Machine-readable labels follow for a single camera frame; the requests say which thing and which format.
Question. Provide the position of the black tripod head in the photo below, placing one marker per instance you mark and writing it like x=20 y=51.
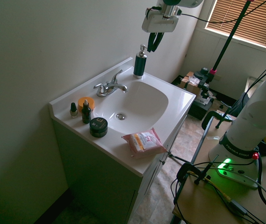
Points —
x=204 y=79

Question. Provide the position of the dark teal soap dispenser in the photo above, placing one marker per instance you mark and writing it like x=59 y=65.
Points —
x=139 y=63

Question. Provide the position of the white sink vanity top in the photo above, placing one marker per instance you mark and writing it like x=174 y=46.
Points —
x=144 y=105

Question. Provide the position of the black round jar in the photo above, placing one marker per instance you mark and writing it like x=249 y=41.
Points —
x=98 y=127

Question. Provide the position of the brown window blinds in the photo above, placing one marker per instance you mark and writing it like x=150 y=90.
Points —
x=247 y=21

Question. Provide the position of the chrome sink drain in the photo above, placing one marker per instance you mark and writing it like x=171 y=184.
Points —
x=121 y=116

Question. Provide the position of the cardboard box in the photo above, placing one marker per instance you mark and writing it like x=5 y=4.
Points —
x=189 y=86

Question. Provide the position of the black camera stand pole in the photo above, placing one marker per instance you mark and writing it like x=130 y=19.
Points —
x=228 y=39

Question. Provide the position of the white vanity cabinet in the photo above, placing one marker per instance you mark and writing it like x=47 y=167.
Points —
x=104 y=186

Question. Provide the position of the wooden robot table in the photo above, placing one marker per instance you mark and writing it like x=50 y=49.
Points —
x=207 y=200

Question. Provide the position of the chrome faucet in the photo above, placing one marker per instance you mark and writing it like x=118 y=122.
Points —
x=110 y=88

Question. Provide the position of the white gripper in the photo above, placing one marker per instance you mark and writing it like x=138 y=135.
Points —
x=160 y=23

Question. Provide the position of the orange round jar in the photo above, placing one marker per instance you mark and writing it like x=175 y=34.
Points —
x=91 y=102

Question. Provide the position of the small nail polish bottle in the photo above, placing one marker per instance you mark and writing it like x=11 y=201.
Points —
x=73 y=111

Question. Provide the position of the dark dropper bottle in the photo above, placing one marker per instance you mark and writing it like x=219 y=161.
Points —
x=86 y=113

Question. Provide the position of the black storage case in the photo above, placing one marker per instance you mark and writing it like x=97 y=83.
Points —
x=199 y=109

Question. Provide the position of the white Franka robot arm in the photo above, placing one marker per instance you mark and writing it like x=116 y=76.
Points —
x=252 y=112

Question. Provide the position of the pink wet wipes pack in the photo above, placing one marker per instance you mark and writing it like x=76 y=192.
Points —
x=144 y=142

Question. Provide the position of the black C-clamp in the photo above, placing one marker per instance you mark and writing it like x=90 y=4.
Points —
x=189 y=170
x=211 y=116

